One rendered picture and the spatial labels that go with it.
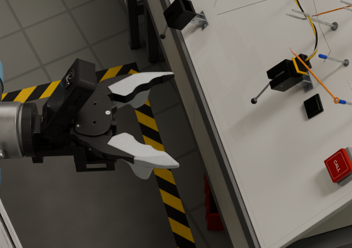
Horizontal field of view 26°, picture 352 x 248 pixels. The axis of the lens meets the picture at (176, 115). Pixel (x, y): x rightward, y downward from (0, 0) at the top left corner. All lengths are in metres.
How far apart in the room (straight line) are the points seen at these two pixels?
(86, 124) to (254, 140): 0.79
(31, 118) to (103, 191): 1.72
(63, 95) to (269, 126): 0.81
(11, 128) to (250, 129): 0.84
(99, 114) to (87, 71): 0.08
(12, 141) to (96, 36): 2.08
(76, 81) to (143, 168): 0.15
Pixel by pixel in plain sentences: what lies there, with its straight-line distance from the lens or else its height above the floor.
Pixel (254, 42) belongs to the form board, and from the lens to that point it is 1.75.
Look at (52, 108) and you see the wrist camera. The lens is 0.97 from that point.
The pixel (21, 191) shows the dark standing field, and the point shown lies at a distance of 2.73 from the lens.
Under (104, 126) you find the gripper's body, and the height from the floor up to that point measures 1.59.
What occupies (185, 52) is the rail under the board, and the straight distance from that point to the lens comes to 1.92.
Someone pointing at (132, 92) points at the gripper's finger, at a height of 1.58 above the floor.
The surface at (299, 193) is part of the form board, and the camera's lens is 1.61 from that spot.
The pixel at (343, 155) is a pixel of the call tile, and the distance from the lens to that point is 1.50.
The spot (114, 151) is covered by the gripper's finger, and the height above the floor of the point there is 1.59.
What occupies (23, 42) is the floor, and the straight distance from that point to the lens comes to 3.07.
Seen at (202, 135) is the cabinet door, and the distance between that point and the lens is 2.18.
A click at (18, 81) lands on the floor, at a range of 2.97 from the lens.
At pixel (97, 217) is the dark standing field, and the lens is 2.65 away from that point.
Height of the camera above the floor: 2.43
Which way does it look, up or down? 59 degrees down
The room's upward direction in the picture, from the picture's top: straight up
